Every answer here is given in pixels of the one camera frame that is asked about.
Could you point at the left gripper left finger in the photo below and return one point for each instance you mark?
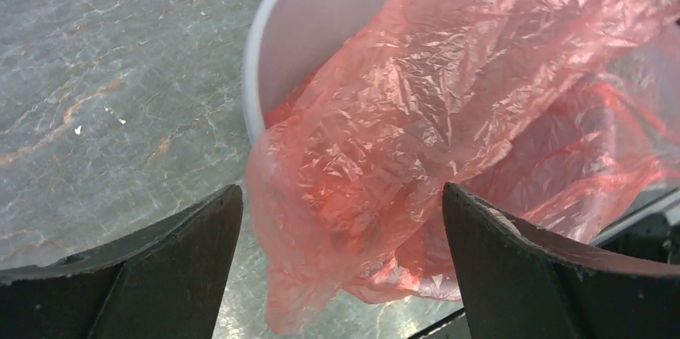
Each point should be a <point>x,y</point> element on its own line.
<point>163,281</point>

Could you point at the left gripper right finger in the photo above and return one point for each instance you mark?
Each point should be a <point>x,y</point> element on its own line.
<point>518,280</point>

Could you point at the grey plastic trash bin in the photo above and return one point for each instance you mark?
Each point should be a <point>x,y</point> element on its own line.
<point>287,40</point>

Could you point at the red translucent trash bag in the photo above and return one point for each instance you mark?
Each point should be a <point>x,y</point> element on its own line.
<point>560,112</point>

